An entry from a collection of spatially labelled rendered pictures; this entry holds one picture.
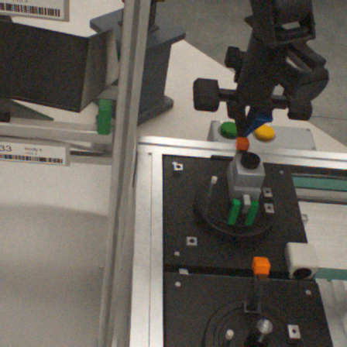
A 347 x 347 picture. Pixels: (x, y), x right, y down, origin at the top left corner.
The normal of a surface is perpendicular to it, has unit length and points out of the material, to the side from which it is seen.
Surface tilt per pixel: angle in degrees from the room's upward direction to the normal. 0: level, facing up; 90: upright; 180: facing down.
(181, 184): 0
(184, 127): 0
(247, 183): 90
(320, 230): 0
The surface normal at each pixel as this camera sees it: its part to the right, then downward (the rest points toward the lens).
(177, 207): 0.14, -0.70
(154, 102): 0.70, 0.57
